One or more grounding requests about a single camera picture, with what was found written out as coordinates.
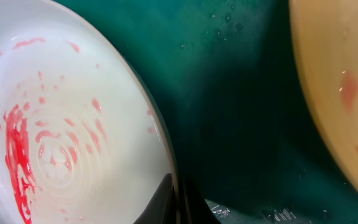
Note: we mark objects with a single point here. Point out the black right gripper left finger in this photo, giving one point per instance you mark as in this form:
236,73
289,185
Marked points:
162,206

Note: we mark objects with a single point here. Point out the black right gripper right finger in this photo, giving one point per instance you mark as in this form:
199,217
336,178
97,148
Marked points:
193,208

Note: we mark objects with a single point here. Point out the light blue plate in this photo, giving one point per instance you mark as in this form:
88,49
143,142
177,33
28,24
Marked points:
80,138

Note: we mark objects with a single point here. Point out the yellow-green plate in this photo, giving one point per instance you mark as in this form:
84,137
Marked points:
325,43

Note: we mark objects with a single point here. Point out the teal plastic tray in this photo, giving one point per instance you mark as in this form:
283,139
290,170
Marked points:
223,76

